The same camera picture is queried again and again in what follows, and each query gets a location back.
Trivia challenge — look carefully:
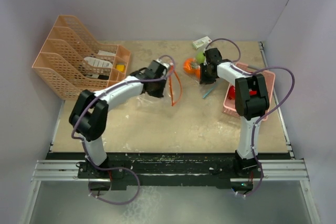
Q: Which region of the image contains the zip bag of mixed fruit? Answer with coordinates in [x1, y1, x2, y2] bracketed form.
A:
[183, 47, 221, 99]

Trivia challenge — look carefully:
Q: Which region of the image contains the zip bag of red apples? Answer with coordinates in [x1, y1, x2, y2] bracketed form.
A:
[136, 62, 183, 111]

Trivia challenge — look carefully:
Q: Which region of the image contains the red fake apple two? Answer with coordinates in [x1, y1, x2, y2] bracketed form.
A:
[227, 86, 235, 100]

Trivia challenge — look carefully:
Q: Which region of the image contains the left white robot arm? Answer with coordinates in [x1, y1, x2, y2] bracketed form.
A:
[69, 59, 175, 178]

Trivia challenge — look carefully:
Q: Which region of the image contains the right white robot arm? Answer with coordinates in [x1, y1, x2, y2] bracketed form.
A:
[200, 48, 270, 177]

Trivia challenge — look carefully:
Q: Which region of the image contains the small white red box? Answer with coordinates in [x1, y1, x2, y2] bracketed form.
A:
[192, 36, 212, 50]

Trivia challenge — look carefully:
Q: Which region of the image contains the yellow eraser block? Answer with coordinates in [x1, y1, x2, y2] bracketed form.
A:
[115, 64, 125, 72]

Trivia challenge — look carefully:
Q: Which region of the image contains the white packet in organizer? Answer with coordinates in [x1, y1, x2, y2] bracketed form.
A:
[84, 50, 116, 69]

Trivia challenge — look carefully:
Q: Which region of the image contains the orange desk file organizer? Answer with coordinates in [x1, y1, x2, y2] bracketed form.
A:
[32, 15, 131, 100]

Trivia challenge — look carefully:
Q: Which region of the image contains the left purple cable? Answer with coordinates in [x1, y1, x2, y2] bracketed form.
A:
[71, 55, 176, 205]

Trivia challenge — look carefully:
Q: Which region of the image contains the purple cable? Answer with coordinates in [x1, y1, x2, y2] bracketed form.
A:
[207, 37, 296, 198]
[71, 55, 176, 205]

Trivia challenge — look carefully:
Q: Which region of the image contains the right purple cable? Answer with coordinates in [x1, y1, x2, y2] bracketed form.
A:
[207, 37, 296, 198]

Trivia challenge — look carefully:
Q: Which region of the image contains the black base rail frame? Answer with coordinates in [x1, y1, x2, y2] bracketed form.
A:
[32, 153, 309, 191]

